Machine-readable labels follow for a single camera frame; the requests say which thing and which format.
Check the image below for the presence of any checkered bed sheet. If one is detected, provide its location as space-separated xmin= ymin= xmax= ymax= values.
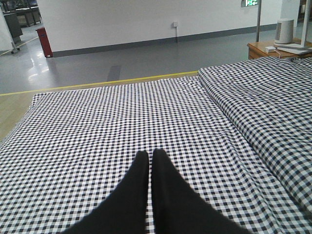
xmin=0 ymin=77 xmax=312 ymax=234

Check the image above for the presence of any white lamp base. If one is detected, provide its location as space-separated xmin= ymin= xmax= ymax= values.
xmin=274 ymin=0 xmax=312 ymax=55

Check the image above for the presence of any white cylindrical heater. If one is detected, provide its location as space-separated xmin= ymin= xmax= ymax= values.
xmin=274 ymin=19 xmax=294 ymax=44

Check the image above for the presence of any green exit sign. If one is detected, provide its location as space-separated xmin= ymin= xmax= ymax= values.
xmin=241 ymin=0 xmax=258 ymax=7

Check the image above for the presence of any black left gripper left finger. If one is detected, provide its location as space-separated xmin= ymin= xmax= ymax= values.
xmin=63 ymin=151 xmax=149 ymax=234

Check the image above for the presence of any grey metal pole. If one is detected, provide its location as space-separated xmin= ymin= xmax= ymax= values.
xmin=255 ymin=0 xmax=262 ymax=42

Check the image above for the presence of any red fire extinguisher box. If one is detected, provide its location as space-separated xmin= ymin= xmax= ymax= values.
xmin=36 ymin=27 xmax=53 ymax=58

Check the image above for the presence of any white power adapter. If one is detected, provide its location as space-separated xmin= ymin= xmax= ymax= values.
xmin=265 ymin=46 xmax=276 ymax=53

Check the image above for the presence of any wooden nightstand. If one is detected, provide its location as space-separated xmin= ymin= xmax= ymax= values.
xmin=247 ymin=40 xmax=312 ymax=59

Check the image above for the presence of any checkered folded quilt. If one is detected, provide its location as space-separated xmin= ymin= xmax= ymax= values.
xmin=197 ymin=57 xmax=312 ymax=213

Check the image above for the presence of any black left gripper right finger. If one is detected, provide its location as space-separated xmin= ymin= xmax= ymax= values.
xmin=151 ymin=149 xmax=249 ymax=234

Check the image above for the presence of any grey wheeled cart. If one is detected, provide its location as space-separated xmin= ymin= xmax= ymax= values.
xmin=0 ymin=10 xmax=23 ymax=54

